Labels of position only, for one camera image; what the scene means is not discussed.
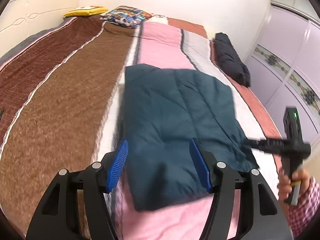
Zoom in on teal quilted puffer jacket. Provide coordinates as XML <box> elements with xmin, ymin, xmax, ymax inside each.
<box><xmin>124</xmin><ymin>64</ymin><xmax>258</xmax><ymax>211</ymax></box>

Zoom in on pink checked sleeve forearm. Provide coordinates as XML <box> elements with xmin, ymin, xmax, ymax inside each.
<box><xmin>288</xmin><ymin>177</ymin><xmax>319</xmax><ymax>239</ymax></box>

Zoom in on person's right hand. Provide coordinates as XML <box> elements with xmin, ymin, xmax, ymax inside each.
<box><xmin>277</xmin><ymin>168</ymin><xmax>311</xmax><ymax>201</ymax></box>

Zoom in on lilac wardrobe with floral band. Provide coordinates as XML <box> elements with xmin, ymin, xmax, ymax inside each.
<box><xmin>246</xmin><ymin>0</ymin><xmax>319</xmax><ymax>147</ymax></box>

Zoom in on striped plush bed blanket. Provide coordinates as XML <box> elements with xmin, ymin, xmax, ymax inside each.
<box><xmin>1</xmin><ymin>16</ymin><xmax>280</xmax><ymax>239</ymax></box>

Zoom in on black folded jacket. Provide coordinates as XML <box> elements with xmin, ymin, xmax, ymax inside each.
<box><xmin>214</xmin><ymin>33</ymin><xmax>251</xmax><ymax>87</ymax></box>

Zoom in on black smartphone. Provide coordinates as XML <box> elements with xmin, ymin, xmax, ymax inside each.
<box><xmin>0</xmin><ymin>109</ymin><xmax>4</xmax><ymax>120</ymax></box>

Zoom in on colourful patterned pillow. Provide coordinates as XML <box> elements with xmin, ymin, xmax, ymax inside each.
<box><xmin>100</xmin><ymin>5</ymin><xmax>153</xmax><ymax>29</ymax></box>

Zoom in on yellow pillow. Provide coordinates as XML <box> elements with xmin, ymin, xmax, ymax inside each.
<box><xmin>64</xmin><ymin>5</ymin><xmax>108</xmax><ymax>17</ymax></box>

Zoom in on cream bed headboard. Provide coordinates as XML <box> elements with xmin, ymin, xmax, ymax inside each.
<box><xmin>1</xmin><ymin>0</ymin><xmax>79</xmax><ymax>55</ymax></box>

